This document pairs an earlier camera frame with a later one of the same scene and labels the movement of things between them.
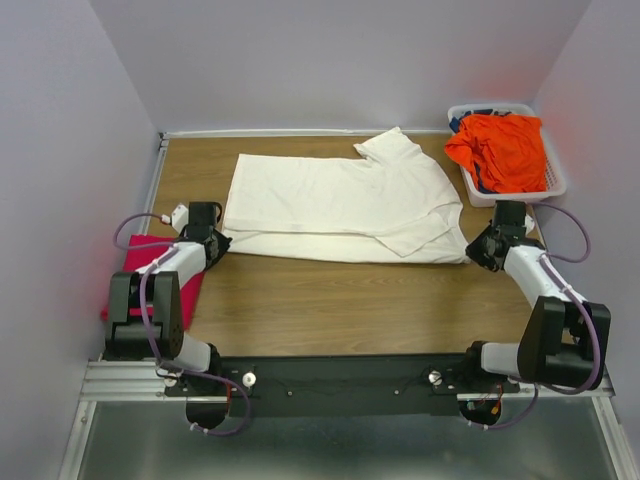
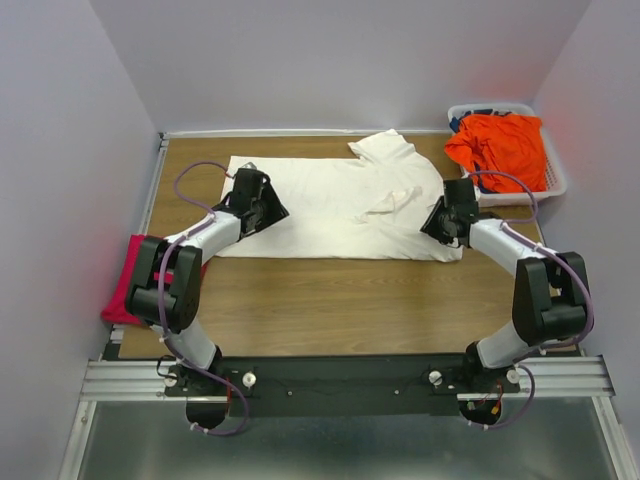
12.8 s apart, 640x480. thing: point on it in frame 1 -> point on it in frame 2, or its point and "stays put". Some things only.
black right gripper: [473, 249] -> [430, 227]
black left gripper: [223, 244] -> [277, 211]
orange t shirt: [507, 151] stays put
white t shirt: [391, 205] stays put
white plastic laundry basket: [555, 177] stays put
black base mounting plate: [337, 386] stays put
